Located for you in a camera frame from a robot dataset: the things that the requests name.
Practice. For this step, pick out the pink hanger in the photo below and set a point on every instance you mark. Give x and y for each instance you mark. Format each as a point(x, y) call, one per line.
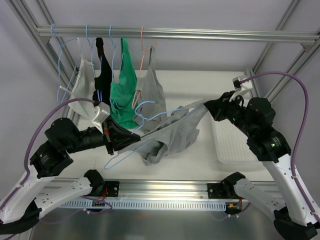
point(144, 51)

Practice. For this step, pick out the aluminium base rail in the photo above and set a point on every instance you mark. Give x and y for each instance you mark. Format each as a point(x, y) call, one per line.
point(172, 190)

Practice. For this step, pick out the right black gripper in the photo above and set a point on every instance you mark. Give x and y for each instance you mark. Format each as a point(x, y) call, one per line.
point(220, 110)

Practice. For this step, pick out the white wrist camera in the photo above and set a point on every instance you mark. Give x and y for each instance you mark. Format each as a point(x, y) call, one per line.
point(101, 113)
point(242, 88)

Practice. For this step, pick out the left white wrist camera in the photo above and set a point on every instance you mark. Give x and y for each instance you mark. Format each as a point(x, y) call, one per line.
point(101, 113)

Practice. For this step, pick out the grey tank top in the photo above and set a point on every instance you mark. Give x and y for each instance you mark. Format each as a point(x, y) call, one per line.
point(173, 135)
point(151, 105)

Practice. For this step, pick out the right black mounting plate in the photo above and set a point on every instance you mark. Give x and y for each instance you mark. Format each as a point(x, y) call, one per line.
point(215, 191)

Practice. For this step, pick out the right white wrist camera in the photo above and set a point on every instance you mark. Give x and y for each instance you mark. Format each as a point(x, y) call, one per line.
point(242, 88)

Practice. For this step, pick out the black tank top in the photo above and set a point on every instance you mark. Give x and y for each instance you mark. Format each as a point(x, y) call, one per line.
point(102, 83)

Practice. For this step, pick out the white tank top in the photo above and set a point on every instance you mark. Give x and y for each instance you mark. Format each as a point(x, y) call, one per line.
point(84, 87)

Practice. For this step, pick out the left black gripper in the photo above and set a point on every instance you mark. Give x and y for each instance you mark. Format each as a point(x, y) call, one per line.
point(108, 138)

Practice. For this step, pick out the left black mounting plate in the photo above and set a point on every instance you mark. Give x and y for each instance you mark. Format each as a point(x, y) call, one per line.
point(111, 189)

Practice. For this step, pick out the green tank top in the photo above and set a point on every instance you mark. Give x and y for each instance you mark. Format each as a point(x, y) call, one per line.
point(122, 91)

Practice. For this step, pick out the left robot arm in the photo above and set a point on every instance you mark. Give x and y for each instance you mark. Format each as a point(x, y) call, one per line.
point(23, 207)

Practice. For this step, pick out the black mounting plate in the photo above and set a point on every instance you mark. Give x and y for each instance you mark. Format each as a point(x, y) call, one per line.
point(215, 191)
point(111, 189)

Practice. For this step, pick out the white plastic basket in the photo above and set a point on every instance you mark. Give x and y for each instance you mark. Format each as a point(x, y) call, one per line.
point(231, 145)

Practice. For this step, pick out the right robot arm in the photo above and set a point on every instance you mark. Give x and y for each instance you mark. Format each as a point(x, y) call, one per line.
point(295, 216)

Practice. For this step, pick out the aluminium hanging rail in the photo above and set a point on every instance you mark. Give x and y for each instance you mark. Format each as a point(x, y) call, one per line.
point(276, 36)

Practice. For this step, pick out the slotted cable duct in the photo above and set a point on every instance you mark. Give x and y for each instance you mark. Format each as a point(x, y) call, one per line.
point(130, 204)

